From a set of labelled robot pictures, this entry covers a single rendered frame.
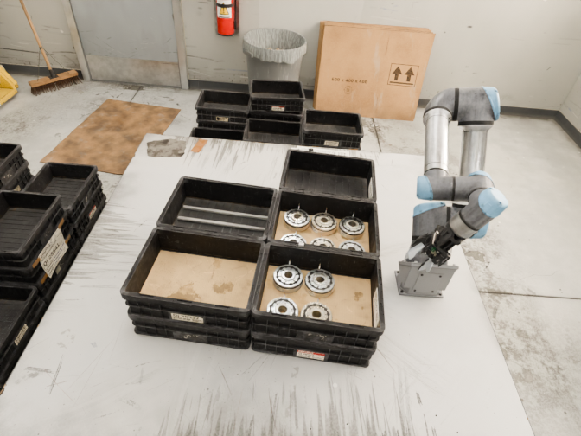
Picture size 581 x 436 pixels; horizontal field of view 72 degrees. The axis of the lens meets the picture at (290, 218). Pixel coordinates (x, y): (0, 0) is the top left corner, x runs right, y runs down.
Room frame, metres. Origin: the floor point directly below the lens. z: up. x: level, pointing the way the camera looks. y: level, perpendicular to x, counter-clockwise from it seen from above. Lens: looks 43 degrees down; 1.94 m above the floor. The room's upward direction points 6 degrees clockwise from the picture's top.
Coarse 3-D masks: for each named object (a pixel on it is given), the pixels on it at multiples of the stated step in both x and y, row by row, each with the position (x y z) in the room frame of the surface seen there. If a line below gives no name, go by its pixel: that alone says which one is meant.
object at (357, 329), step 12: (264, 252) 0.92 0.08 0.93; (324, 252) 0.95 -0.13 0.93; (336, 252) 0.96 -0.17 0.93; (264, 264) 0.87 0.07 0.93; (252, 312) 0.68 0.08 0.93; (264, 312) 0.68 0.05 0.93; (384, 312) 0.73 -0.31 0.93; (300, 324) 0.67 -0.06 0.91; (312, 324) 0.67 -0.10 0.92; (324, 324) 0.67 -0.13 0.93; (336, 324) 0.67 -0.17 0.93; (348, 324) 0.67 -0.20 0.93; (384, 324) 0.68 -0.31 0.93
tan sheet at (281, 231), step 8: (280, 216) 1.22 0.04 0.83; (312, 216) 1.24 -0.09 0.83; (280, 224) 1.17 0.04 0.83; (280, 232) 1.13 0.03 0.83; (288, 232) 1.13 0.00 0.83; (304, 232) 1.14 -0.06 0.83; (312, 232) 1.15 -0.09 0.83; (336, 232) 1.16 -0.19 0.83; (336, 240) 1.11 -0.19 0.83; (344, 240) 1.12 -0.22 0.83; (360, 240) 1.12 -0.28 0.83; (368, 240) 1.13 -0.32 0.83; (368, 248) 1.09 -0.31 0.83
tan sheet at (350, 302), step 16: (272, 272) 0.92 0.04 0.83; (304, 272) 0.93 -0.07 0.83; (272, 288) 0.85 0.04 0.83; (304, 288) 0.86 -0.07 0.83; (336, 288) 0.88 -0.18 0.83; (352, 288) 0.89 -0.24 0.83; (368, 288) 0.89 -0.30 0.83; (304, 304) 0.80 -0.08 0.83; (336, 304) 0.81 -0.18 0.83; (352, 304) 0.82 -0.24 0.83; (368, 304) 0.83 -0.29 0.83; (336, 320) 0.75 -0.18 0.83; (352, 320) 0.76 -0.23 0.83; (368, 320) 0.76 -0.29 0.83
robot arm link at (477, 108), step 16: (464, 96) 1.34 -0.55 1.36; (480, 96) 1.33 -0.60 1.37; (496, 96) 1.32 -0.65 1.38; (464, 112) 1.31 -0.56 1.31; (480, 112) 1.29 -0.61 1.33; (496, 112) 1.29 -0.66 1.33; (464, 128) 1.30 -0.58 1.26; (480, 128) 1.27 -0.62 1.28; (464, 144) 1.27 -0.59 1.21; (480, 144) 1.25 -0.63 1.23; (464, 160) 1.24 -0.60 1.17; (480, 160) 1.22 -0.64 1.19
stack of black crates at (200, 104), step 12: (204, 96) 2.98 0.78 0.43; (216, 96) 2.98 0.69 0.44; (228, 96) 2.98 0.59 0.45; (240, 96) 2.99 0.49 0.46; (204, 108) 2.69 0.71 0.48; (216, 108) 2.70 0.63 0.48; (228, 108) 2.91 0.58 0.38; (240, 108) 2.93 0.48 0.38; (204, 120) 2.70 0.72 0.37; (216, 120) 2.70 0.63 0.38; (228, 120) 2.71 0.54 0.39; (240, 120) 2.72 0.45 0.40
